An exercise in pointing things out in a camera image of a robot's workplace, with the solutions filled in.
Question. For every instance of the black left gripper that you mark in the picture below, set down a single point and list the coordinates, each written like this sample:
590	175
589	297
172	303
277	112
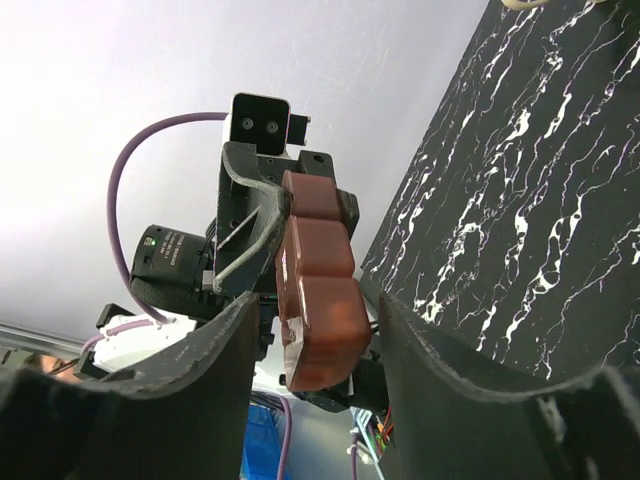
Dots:
235	210

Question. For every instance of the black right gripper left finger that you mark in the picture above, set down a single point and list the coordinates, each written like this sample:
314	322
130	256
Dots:
179	414

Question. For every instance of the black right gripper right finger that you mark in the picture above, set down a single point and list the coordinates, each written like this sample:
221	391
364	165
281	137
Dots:
459	415

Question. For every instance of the brown pill organizer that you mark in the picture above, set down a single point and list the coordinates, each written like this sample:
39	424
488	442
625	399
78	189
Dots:
325	328

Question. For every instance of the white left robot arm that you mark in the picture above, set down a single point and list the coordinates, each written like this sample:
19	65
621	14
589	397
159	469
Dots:
282	230

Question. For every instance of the blue storage bin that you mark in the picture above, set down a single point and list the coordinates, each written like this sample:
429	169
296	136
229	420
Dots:
261	450

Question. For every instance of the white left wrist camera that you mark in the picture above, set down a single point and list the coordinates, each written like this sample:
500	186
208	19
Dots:
265	122

